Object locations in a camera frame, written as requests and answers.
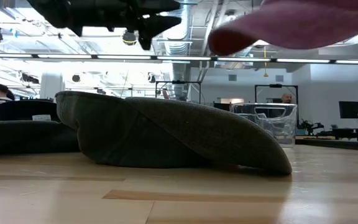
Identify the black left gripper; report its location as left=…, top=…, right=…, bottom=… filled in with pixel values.
left=110, top=14, right=182, bottom=50

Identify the dark grey baseball cap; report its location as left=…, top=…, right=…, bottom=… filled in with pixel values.
left=55, top=90, right=293, bottom=175

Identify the maroon baseball cap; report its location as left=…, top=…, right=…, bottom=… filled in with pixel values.
left=208, top=0, right=358, bottom=57

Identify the black cap with white label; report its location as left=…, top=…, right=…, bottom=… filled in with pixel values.
left=0, top=99, right=81, bottom=156

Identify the black monitor on arm mount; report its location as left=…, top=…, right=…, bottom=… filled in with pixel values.
left=338, top=101, right=358, bottom=119

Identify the long white light bar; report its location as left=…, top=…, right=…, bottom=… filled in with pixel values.
left=0, top=53, right=358, bottom=65

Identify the black ceiling dome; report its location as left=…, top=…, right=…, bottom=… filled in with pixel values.
left=122, top=29, right=137, bottom=47

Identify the white column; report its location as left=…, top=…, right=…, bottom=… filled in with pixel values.
left=39, top=72, right=66, bottom=100

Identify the clear plastic bin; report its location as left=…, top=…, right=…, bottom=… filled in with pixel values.
left=229, top=103, right=298, bottom=147

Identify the small robot device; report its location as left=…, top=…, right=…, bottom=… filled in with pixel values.
left=299, top=119, right=325, bottom=137

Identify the black desk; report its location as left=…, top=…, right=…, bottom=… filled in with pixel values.
left=317, top=126, right=358, bottom=142

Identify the silver ventilation duct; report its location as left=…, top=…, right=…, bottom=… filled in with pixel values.
left=163, top=0, right=194, bottom=97

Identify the yellow hanging cord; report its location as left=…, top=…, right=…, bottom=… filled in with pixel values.
left=262, top=45, right=269, bottom=78

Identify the black rig frame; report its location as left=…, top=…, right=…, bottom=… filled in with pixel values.
left=254, top=83, right=300, bottom=125

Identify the black aluminium table frame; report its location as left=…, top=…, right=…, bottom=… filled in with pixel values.
left=295, top=138, right=358, bottom=152

